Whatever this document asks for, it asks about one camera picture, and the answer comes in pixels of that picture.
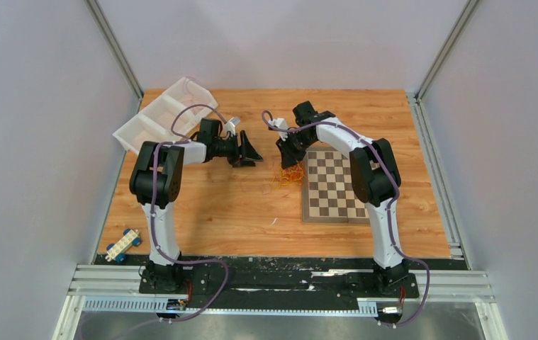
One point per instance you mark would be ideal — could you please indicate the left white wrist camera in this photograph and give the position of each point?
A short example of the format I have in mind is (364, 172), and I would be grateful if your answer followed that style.
(230, 126)

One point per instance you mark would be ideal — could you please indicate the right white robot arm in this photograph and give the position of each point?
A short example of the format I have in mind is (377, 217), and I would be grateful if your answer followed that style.
(374, 173)

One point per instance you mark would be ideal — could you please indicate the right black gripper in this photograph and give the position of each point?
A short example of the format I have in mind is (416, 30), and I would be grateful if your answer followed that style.
(289, 156)

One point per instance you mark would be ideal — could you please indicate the white blue toy car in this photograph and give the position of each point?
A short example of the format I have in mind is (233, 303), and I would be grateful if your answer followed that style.
(117, 251)

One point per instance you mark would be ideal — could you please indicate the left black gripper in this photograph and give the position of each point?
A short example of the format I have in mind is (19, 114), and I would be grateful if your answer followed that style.
(249, 152)

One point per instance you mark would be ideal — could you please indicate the white three-compartment tray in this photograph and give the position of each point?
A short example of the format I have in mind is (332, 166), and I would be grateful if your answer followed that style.
(174, 113)

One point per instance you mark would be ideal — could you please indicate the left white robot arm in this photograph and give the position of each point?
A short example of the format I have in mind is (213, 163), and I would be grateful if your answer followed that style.
(156, 184)

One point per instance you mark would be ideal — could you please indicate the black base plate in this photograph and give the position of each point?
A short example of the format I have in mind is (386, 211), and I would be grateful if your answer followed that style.
(352, 277)

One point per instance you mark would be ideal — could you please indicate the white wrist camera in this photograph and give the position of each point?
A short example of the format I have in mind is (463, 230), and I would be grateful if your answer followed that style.
(279, 125)
(230, 126)

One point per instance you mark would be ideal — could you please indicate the aluminium frame rail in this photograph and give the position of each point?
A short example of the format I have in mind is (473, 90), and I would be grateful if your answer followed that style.
(110, 288)

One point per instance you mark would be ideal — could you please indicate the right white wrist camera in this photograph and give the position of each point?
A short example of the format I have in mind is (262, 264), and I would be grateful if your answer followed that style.
(279, 125)

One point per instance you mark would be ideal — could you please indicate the wooden chessboard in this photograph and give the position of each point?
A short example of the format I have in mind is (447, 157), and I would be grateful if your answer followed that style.
(327, 193)

